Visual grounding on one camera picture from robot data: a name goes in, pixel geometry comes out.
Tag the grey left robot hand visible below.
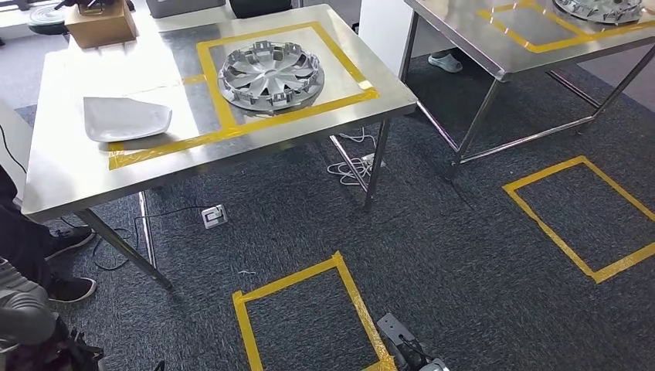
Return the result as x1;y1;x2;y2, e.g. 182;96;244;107
0;289;106;371

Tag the white plastic part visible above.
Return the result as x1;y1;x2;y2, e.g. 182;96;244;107
83;96;174;143

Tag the stainless steel workbench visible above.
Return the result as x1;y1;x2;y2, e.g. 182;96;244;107
21;4;418;293
399;0;655;180

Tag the person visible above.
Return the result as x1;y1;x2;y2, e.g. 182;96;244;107
0;163;98;304

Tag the floor outlet box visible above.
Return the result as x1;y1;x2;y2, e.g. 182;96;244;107
201;204;229;230

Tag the yellow floor tape square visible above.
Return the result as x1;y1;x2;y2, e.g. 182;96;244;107
231;250;399;371
502;155;655;284

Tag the black round disc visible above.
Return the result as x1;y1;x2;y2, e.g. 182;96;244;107
28;4;67;36

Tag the cardboard box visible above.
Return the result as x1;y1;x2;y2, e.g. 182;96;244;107
65;0;138;49

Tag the black remote controller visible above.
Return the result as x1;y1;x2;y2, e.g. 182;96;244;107
53;0;129;15

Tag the silver wheel cover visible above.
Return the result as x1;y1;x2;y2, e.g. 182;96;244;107
218;40;326;114
552;0;645;26

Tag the black zip case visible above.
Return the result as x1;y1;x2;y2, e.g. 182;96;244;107
229;0;293;19

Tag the person's slippered foot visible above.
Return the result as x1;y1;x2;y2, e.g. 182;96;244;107
428;51;463;73

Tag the black floor cable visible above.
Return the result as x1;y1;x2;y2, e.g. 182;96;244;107
59;204;213;272

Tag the yellow table tape frame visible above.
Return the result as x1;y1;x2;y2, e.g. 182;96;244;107
195;21;381;139
527;0;655;42
476;0;589;55
107;73;239;171

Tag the white cable bundle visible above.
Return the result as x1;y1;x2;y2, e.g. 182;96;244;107
326;128;380;186

